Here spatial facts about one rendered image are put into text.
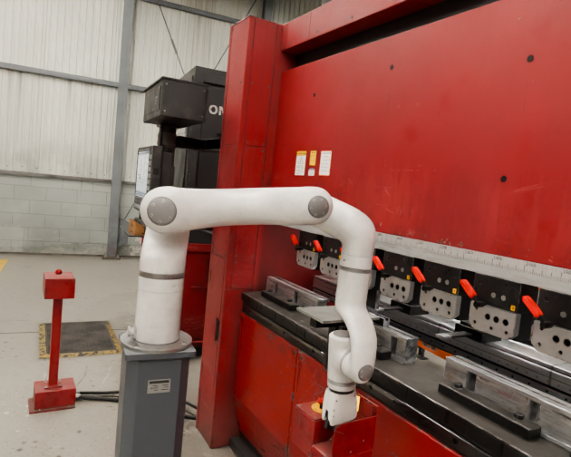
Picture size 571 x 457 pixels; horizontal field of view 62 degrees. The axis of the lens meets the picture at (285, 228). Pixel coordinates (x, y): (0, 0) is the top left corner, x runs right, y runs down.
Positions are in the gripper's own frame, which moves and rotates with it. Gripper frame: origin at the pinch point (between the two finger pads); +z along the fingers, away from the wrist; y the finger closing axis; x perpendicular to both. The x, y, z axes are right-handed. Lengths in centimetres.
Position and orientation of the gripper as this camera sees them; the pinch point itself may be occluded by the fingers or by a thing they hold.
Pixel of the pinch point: (339, 436)
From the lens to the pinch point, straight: 153.3
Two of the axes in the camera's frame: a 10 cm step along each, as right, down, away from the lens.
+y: -8.5, 0.5, -5.2
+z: -0.3, 9.9, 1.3
